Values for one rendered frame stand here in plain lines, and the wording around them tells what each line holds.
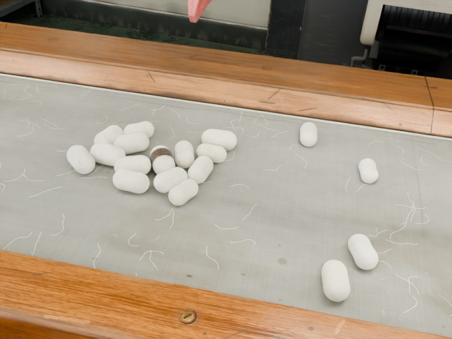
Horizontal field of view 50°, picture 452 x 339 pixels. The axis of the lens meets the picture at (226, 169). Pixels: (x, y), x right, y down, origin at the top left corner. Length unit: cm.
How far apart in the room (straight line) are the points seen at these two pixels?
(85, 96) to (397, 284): 42
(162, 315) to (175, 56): 42
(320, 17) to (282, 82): 75
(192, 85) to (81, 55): 16
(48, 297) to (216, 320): 12
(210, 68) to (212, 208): 25
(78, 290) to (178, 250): 9
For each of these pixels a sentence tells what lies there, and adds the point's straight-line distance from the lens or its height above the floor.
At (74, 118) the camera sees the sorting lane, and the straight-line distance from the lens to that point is 60.
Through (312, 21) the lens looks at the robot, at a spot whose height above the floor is 59.
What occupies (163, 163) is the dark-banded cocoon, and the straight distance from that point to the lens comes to 48.
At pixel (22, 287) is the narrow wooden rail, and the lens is 38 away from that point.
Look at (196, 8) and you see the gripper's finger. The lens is 55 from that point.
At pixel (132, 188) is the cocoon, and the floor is 75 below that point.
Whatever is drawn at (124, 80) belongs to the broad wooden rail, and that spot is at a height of 75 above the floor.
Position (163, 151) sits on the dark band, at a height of 76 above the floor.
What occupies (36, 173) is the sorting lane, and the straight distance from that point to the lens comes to 52.
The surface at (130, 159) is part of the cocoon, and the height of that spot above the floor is 76.
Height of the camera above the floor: 104
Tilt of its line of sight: 37 degrees down
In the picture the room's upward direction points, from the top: 4 degrees clockwise
